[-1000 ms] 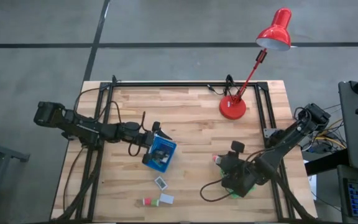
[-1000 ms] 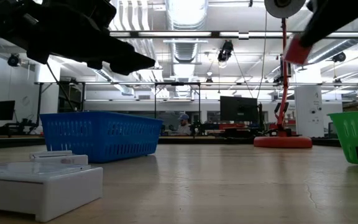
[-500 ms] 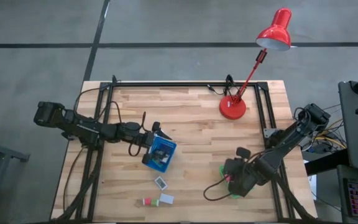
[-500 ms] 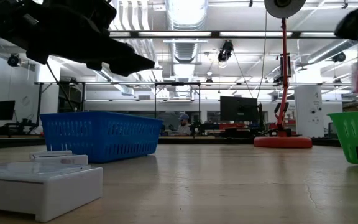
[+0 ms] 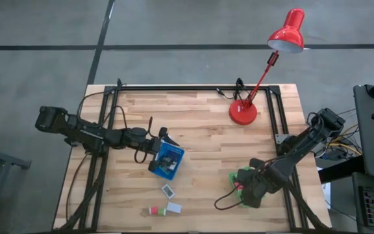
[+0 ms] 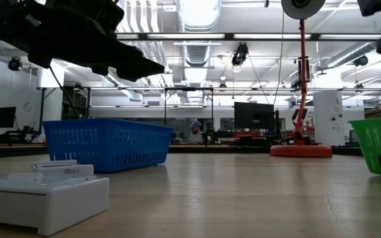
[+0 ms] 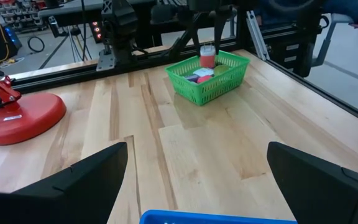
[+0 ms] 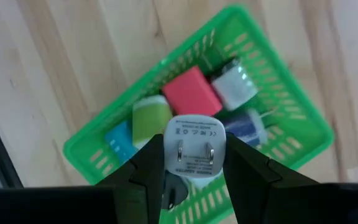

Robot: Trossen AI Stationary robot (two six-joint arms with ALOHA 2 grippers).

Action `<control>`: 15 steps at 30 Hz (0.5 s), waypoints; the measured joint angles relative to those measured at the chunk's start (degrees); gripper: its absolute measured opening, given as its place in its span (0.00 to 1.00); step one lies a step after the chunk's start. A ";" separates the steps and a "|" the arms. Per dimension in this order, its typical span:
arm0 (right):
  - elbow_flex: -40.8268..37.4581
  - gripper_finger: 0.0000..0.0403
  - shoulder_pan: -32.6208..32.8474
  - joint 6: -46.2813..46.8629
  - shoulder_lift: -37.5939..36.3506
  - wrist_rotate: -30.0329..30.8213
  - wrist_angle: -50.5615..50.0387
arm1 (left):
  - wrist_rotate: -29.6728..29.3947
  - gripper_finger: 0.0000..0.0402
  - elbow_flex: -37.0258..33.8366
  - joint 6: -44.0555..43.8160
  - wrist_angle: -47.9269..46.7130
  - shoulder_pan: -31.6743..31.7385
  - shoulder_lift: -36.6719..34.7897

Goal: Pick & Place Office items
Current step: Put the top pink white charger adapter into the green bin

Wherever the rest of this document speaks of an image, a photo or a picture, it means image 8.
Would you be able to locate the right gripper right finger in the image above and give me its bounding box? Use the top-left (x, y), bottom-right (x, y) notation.
top-left (223, 132), bottom-right (358, 224)

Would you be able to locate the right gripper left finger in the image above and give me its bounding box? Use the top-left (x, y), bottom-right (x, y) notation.
top-left (0, 133), bottom-right (166, 224)

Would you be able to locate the teal white wall charger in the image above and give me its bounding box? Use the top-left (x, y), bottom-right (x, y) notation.
top-left (104, 120), bottom-right (138, 164)

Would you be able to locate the green plastic basket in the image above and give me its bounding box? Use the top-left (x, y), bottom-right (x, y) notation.
top-left (63, 4), bottom-right (335, 224)

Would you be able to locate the purple white wall charger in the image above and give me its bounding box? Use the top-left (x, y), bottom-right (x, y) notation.
top-left (222, 108), bottom-right (269, 147)

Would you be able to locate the green white wall charger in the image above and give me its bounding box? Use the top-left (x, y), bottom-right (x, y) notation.
top-left (131, 95), bottom-right (173, 150)

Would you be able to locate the red white wall charger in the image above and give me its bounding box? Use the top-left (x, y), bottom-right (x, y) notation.
top-left (163, 114), bottom-right (227, 179)

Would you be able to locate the white charger with black rim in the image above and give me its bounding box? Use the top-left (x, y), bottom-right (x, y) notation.
top-left (210, 58), bottom-right (259, 111)

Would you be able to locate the pink small block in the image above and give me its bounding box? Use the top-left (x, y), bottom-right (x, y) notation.
top-left (162, 65), bottom-right (223, 116)

